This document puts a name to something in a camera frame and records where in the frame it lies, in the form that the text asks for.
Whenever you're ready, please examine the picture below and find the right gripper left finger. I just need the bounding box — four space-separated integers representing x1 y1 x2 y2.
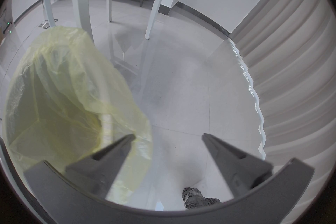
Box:
65 134 137 201

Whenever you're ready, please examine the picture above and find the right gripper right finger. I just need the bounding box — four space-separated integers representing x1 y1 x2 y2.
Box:
202 133 274 199

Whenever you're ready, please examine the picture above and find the black plastic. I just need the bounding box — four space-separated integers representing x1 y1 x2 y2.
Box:
182 187 222 211

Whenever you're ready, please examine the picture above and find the yellow plastic bag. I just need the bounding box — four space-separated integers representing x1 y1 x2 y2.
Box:
3 26 153 205

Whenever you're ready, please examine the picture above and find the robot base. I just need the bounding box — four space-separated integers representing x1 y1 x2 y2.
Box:
0 5 13 46

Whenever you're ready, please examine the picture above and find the white trash bin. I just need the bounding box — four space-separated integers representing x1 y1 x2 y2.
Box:
6 47 116 166

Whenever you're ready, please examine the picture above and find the beige curtain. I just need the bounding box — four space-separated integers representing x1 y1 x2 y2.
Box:
230 0 336 192

